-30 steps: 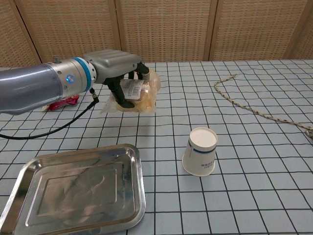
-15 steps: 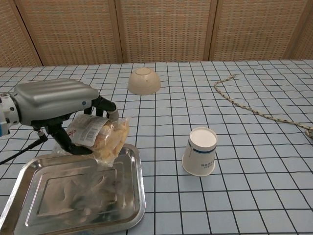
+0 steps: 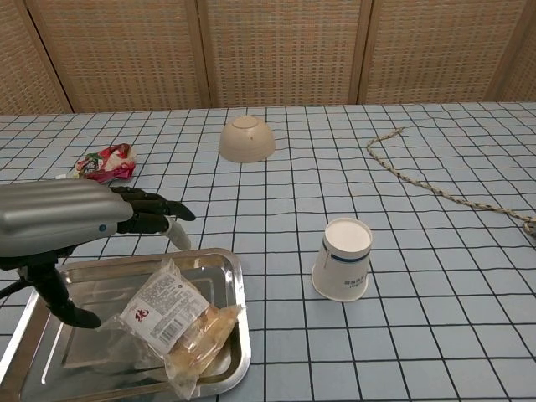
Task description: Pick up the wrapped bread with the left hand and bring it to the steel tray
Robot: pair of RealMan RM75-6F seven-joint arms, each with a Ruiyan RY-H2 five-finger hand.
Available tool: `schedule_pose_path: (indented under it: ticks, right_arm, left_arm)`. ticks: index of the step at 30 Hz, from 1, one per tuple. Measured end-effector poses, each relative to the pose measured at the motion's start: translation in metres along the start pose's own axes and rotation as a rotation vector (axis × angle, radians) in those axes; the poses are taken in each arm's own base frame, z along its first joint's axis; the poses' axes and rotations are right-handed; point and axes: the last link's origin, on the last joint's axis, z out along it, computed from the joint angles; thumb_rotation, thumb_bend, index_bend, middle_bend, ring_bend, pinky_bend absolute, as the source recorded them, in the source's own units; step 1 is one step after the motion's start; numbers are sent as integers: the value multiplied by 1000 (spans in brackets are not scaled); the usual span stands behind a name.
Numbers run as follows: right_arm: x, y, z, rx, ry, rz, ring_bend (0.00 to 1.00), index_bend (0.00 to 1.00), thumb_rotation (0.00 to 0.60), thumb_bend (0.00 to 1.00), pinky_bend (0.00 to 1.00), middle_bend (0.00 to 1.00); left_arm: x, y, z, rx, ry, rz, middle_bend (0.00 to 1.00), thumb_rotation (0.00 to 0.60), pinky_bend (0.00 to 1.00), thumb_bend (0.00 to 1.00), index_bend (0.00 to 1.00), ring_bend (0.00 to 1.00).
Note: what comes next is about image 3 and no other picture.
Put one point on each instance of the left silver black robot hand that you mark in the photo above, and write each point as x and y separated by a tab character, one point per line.
54	213

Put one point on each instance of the packaged bread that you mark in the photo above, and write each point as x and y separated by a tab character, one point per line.
167	310

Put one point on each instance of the rectangular metal tray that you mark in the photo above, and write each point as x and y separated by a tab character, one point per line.
104	377

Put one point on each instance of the red snack pouch with spout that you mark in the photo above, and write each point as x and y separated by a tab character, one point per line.
109	164

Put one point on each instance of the woven bamboo screen panel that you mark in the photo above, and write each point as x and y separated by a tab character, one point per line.
521	58
285	50
435	46
121	50
21	63

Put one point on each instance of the beige ceramic bowl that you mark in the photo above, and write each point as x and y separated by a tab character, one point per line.
248	140

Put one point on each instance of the white paper cup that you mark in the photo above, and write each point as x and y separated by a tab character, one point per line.
345	259

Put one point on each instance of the blue checked tablecloth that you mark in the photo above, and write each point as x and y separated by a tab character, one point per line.
377	335

